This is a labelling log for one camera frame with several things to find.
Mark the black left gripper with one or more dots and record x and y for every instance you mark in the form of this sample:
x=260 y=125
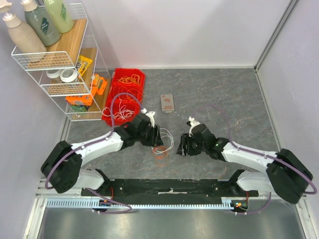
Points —
x=155 y=140

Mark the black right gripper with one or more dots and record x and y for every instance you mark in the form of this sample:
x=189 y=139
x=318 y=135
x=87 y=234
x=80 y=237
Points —
x=186 y=145

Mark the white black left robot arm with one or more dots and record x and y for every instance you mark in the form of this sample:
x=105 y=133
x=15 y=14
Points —
x=63 y=168

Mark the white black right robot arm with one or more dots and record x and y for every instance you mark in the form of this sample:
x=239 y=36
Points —
x=280 y=172

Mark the red plastic bin near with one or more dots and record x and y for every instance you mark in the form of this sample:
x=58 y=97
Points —
x=123 y=111

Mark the red plastic bin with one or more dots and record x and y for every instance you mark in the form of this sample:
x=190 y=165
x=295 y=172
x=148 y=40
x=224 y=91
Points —
x=123 y=111
x=117 y=88
x=129 y=76

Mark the red plastic bin middle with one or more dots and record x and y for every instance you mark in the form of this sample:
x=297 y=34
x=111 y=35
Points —
x=117 y=88

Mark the red plastic bin far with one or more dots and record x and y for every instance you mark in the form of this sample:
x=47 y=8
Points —
x=129 y=76

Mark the orange green small boxes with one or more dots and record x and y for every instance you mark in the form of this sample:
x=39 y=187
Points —
x=99 y=83

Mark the orange snack box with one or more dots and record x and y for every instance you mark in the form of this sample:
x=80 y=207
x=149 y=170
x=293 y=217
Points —
x=84 y=100

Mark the green packet bottom shelf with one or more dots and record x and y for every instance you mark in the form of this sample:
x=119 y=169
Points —
x=79 y=108

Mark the yellow candy bag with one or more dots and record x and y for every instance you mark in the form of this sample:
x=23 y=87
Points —
x=82 y=64

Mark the white tape roll right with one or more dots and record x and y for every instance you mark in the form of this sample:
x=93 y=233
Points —
x=68 y=75

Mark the white tape roll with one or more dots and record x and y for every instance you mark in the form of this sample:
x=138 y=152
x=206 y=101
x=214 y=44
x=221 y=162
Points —
x=53 y=74
x=68 y=75

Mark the white tape roll left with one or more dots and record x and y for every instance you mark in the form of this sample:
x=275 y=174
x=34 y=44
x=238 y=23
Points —
x=53 y=74

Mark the beige pump bottle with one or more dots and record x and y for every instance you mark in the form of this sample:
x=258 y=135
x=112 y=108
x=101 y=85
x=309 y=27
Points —
x=22 y=34

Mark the light green bottle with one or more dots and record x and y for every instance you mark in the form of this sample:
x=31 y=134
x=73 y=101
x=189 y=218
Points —
x=59 y=14

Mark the grey green pump bottle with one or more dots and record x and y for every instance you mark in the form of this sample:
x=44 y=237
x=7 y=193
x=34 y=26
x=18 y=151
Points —
x=41 y=23

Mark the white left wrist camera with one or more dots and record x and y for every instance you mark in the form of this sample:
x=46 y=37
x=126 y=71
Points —
x=150 y=115

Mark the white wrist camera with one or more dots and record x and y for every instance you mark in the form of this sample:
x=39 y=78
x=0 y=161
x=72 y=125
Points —
x=192 y=123
x=150 y=115

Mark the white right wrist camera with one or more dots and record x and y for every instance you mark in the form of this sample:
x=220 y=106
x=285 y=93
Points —
x=192 y=123

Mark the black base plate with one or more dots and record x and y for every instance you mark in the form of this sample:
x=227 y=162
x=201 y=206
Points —
x=172 y=191

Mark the white wire shelf rack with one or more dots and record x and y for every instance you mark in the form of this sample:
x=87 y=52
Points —
x=80 y=40

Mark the light blue cable duct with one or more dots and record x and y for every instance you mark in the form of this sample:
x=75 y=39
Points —
x=95 y=203

